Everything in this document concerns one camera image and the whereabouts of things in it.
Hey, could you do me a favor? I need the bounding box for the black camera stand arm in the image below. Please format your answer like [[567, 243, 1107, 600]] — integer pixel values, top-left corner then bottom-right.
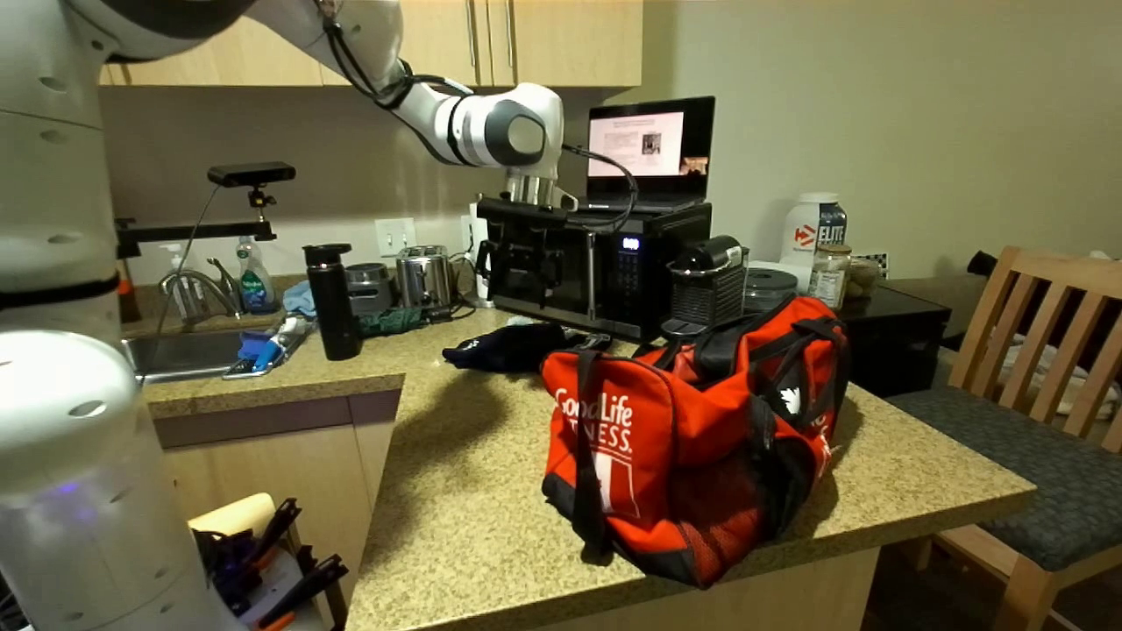
[[111, 214, 282, 261]]

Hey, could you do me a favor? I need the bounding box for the wooden base cabinet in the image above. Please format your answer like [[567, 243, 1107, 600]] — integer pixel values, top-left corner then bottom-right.
[[146, 389, 406, 587]]

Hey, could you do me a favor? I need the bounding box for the blue dish scrubber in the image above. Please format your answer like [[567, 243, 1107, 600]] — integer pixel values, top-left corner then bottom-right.
[[234, 312, 315, 377]]

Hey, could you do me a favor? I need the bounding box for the glass jar with lid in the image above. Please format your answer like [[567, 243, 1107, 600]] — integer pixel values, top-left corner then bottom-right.
[[805, 243, 852, 312]]

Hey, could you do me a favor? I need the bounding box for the grey round lidded container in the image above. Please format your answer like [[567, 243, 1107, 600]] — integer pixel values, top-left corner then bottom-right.
[[745, 260, 815, 314]]

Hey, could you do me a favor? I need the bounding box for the black microwave oven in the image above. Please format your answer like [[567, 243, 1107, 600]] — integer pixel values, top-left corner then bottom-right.
[[478, 194, 716, 343]]

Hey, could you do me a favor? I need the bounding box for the black thermos bottle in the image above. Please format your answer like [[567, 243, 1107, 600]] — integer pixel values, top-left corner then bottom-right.
[[303, 243, 366, 364]]

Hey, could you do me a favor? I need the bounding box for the black capsule coffee machine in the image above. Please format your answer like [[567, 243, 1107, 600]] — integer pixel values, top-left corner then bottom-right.
[[661, 235, 751, 343]]

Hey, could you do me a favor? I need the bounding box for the steel kitchen sink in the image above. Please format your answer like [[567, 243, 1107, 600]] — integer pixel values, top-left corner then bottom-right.
[[121, 326, 256, 384]]

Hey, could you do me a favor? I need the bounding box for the small dark jar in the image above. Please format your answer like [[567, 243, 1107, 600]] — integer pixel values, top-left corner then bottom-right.
[[849, 247, 892, 297]]

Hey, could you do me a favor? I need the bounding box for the grey chair seat cushion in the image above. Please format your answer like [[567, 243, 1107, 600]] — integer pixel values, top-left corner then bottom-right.
[[886, 382, 1122, 576]]

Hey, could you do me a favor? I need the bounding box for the metal sink faucet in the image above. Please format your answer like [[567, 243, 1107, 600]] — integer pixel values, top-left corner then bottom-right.
[[155, 247, 241, 326]]

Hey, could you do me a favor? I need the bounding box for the light blue cloth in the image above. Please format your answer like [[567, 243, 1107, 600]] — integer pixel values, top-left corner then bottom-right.
[[277, 275, 323, 321]]

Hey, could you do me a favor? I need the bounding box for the steel kettle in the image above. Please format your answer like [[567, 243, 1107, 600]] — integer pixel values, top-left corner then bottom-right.
[[392, 243, 460, 318]]

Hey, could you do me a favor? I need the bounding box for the black stereo camera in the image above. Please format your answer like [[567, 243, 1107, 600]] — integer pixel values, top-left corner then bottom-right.
[[206, 157, 299, 214]]

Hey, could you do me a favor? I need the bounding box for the small monitor screen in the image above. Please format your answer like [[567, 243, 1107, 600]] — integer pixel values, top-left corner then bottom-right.
[[583, 93, 718, 208]]

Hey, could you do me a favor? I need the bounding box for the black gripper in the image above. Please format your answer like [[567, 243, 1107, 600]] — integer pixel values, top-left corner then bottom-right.
[[489, 198, 573, 309]]

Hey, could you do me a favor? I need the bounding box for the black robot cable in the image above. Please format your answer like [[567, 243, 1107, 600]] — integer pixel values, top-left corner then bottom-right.
[[557, 140, 644, 223]]

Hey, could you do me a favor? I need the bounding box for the clear dish soap bottle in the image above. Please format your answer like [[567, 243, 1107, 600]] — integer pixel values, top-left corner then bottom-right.
[[233, 237, 282, 314]]

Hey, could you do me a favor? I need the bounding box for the orange duffel bag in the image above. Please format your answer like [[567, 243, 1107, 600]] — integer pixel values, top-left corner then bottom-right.
[[537, 292, 852, 587]]

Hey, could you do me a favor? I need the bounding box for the white supplement jar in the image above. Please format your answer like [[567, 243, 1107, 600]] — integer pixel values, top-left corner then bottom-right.
[[780, 189, 849, 295]]

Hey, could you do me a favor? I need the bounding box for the wooden slatted chair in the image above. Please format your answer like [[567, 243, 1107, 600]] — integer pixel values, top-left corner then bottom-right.
[[905, 243, 1122, 631]]

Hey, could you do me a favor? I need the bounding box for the white wall outlet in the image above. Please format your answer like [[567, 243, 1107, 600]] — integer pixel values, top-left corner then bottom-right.
[[372, 217, 416, 260]]

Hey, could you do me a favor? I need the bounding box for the black box cabinet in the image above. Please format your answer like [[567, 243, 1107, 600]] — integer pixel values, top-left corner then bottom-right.
[[838, 275, 954, 399]]

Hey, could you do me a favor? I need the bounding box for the container of black tools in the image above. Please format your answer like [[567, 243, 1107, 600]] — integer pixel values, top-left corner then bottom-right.
[[185, 489, 352, 631]]

